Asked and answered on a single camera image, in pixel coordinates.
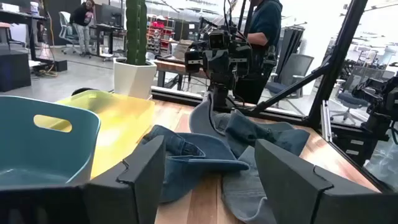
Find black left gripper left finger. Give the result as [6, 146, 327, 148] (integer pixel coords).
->
[83, 135, 167, 224]

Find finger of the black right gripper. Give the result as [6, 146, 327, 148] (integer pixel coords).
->
[231, 43, 253, 77]
[184, 49, 203, 74]

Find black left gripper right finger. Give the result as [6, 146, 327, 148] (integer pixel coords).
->
[254, 138, 379, 224]

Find blue denim jeans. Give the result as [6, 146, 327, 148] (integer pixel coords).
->
[141, 124, 250, 203]

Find brown cardboard box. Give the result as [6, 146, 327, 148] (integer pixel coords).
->
[172, 39, 195, 60]

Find wooden bench table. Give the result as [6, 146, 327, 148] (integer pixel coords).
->
[153, 58, 210, 91]

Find red storage shelf rack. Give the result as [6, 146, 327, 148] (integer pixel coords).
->
[146, 16, 176, 56]

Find person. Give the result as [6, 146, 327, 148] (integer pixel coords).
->
[233, 0, 284, 105]
[68, 0, 96, 58]

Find stacked black panels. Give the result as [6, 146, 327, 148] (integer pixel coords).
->
[274, 25, 306, 84]

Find grey office chair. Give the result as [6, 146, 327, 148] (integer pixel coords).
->
[266, 53, 315, 100]

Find yellow plastic bin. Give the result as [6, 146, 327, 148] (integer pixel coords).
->
[55, 89, 156, 180]

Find black office desk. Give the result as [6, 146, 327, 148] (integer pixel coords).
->
[89, 24, 127, 62]

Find black computer monitor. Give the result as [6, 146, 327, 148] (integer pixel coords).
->
[95, 3, 124, 28]

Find teal plastic bin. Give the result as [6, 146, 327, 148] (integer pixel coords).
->
[0, 95, 102, 187]

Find blue-seat office chair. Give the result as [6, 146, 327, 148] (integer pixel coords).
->
[328, 78, 371, 126]

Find pale office chair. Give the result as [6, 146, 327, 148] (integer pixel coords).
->
[58, 11, 80, 56]

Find black standing desk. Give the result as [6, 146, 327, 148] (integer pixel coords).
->
[0, 9, 68, 73]

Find black cabinet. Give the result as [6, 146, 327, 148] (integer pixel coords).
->
[0, 49, 32, 93]

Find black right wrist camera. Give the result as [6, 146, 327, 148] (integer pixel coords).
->
[208, 29, 231, 50]

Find silver frame bracket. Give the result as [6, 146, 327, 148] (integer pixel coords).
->
[320, 99, 333, 143]

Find floor cable bundle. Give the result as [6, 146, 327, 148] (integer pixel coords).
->
[34, 68, 59, 78]

